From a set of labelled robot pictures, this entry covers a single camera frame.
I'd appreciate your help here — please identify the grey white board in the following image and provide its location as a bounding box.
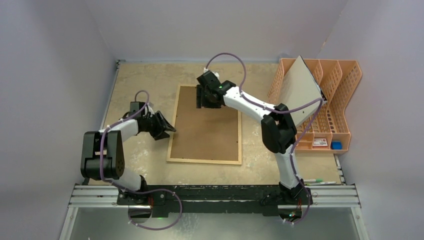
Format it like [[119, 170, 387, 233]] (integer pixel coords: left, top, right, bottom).
[[277, 56, 327, 127]]

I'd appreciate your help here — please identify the small red white box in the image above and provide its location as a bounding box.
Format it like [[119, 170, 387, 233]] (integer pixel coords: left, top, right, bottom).
[[312, 138, 328, 148]]

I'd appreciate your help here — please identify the orange plastic desk organizer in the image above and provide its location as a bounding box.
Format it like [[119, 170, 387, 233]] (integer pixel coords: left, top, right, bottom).
[[266, 58, 363, 155]]

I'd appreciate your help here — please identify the green capped marker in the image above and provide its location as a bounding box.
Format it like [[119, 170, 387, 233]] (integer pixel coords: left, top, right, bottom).
[[303, 178, 323, 184]]

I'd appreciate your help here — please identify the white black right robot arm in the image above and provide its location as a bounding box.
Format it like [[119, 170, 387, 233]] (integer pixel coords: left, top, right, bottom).
[[196, 70, 311, 204]]

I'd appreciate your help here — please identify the aluminium rail base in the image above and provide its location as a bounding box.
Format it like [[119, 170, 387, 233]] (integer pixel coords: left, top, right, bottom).
[[68, 185, 361, 219]]

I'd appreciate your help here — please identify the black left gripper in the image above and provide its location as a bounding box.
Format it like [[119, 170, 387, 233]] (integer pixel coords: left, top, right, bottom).
[[142, 111, 175, 140]]

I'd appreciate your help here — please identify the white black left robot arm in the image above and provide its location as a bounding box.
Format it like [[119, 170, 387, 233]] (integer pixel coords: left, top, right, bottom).
[[80, 101, 176, 205]]

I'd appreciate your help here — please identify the blue small block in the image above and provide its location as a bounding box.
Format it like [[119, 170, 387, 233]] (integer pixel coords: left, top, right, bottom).
[[330, 141, 343, 150]]

